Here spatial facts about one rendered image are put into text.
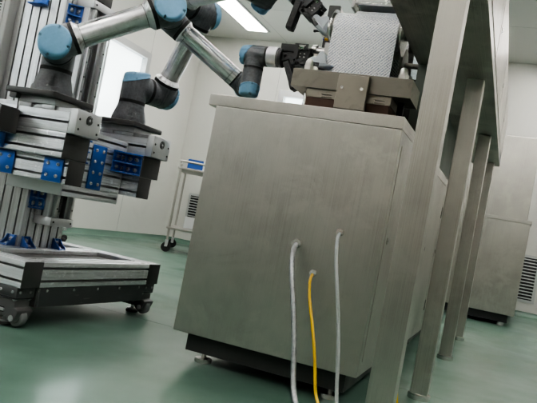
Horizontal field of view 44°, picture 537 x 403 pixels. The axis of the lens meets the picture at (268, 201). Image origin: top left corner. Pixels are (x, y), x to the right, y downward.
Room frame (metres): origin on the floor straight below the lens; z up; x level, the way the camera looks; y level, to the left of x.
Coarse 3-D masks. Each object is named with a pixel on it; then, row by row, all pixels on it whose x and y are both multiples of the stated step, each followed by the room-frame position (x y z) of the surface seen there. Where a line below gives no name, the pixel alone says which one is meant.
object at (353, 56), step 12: (336, 48) 2.33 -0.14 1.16; (348, 48) 2.32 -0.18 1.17; (360, 48) 2.30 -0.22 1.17; (372, 48) 2.29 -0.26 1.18; (384, 48) 2.27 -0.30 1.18; (336, 60) 2.33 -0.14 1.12; (348, 60) 2.32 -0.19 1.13; (360, 60) 2.30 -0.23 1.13; (372, 60) 2.29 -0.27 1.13; (384, 60) 2.27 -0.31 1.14; (348, 72) 2.31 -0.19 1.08; (360, 72) 2.30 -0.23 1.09; (372, 72) 2.28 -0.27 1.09; (384, 72) 2.27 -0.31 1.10
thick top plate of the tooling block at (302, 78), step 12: (300, 72) 2.17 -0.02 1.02; (312, 72) 2.15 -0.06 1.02; (324, 72) 2.14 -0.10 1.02; (336, 72) 2.12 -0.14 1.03; (300, 84) 2.16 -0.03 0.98; (312, 84) 2.15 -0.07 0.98; (324, 84) 2.13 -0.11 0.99; (336, 84) 2.12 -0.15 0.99; (372, 84) 2.08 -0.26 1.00; (384, 84) 2.07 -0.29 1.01; (396, 84) 2.05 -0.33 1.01; (408, 84) 2.04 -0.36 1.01; (384, 96) 2.07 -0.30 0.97; (396, 96) 2.05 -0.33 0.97; (408, 96) 2.04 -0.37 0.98; (408, 108) 2.18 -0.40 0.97
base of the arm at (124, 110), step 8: (120, 104) 2.84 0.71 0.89; (128, 104) 2.83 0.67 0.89; (136, 104) 2.84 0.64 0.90; (144, 104) 2.88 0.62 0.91; (120, 112) 2.82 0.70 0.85; (128, 112) 2.82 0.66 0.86; (136, 112) 2.83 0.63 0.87; (144, 112) 2.88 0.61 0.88; (136, 120) 2.83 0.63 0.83; (144, 120) 2.87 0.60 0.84
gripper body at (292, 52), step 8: (280, 48) 2.39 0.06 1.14; (288, 48) 2.38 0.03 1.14; (296, 48) 2.35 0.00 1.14; (304, 48) 2.35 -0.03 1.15; (280, 56) 2.38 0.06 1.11; (288, 56) 2.38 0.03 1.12; (296, 56) 2.35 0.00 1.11; (304, 56) 2.35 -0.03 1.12; (312, 56) 2.39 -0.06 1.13; (280, 64) 2.40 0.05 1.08; (296, 64) 2.35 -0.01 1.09
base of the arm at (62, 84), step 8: (40, 72) 2.38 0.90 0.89; (48, 72) 2.37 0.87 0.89; (56, 72) 2.38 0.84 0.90; (64, 72) 2.39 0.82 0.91; (40, 80) 2.36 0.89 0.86; (48, 80) 2.36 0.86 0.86; (56, 80) 2.38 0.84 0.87; (64, 80) 2.39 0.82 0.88; (40, 88) 2.36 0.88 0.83; (48, 88) 2.35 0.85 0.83; (56, 88) 2.36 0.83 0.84; (64, 88) 2.38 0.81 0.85; (72, 96) 2.44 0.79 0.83
